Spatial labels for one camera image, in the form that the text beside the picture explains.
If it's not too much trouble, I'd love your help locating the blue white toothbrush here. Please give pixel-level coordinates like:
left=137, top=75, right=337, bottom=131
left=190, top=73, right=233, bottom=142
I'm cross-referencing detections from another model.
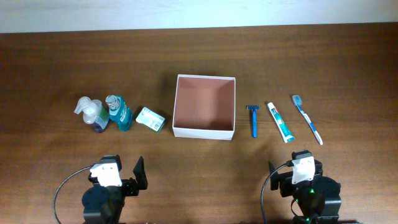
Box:
left=292, top=95, right=323, bottom=145

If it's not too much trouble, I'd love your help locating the clear pump soap bottle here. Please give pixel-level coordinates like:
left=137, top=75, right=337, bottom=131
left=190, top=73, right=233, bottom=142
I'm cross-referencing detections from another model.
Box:
left=74, top=96, right=110, bottom=133

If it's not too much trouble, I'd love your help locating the teal mouthwash bottle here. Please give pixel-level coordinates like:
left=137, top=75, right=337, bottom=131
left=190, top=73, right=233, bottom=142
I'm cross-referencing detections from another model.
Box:
left=105, top=95, right=133, bottom=131

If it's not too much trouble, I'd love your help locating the white cardboard box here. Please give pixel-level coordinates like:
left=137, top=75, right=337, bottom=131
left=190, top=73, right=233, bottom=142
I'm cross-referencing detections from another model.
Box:
left=172, top=74, right=236, bottom=141

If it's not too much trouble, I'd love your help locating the green white soap box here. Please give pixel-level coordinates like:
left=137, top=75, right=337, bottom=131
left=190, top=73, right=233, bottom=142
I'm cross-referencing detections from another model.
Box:
left=136, top=107, right=166, bottom=133

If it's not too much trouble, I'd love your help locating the right black cable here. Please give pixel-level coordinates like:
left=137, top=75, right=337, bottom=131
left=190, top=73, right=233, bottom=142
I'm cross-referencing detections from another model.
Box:
left=260, top=162, right=294, bottom=224

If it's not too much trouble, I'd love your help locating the blue disposable razor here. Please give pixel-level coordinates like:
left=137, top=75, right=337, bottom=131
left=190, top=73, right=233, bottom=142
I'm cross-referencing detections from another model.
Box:
left=246, top=105, right=260, bottom=138

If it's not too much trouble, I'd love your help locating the black cable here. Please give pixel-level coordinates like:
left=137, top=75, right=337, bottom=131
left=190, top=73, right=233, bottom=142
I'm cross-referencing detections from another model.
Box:
left=260, top=162, right=294, bottom=224
left=52, top=166, right=93, bottom=224

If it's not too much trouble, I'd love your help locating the left black cable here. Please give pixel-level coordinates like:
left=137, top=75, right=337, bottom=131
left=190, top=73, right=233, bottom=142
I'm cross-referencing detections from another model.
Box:
left=52, top=166, right=93, bottom=224

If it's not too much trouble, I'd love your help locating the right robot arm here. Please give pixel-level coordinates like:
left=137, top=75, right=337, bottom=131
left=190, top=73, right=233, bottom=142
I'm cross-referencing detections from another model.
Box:
left=266, top=150, right=341, bottom=224

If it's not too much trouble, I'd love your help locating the white teal toothpaste tube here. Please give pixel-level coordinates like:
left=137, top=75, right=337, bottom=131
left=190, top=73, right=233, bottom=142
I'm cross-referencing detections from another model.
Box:
left=267, top=102, right=295, bottom=143

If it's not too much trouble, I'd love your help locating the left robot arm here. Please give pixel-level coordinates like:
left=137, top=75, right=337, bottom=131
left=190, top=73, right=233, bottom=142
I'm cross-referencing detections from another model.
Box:
left=81, top=154, right=148, bottom=224

